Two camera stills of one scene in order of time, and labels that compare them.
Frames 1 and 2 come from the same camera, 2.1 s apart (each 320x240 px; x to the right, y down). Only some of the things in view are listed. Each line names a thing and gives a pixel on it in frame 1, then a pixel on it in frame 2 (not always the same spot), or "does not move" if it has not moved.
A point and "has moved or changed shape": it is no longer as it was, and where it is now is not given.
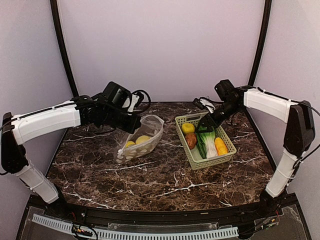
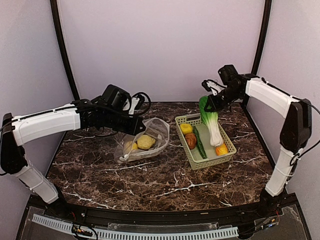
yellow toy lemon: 188,128 does not move
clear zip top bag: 142,141 has moved or changed shape
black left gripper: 131,128 does not move
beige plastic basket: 194,154 does not move
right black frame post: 265,22 does not move
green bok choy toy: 209,142 has moved or changed shape
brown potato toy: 191,138 does not move
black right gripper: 206,120 -> 213,108
